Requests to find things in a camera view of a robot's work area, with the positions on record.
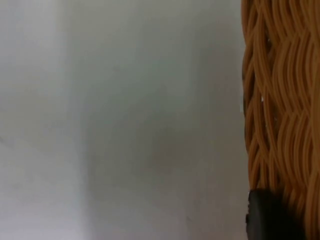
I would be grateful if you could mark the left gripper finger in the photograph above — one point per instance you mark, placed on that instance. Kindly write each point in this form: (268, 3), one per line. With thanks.
(270, 217)

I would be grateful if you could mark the pale brown wicker basket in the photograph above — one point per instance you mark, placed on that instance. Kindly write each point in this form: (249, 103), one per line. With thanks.
(285, 95)

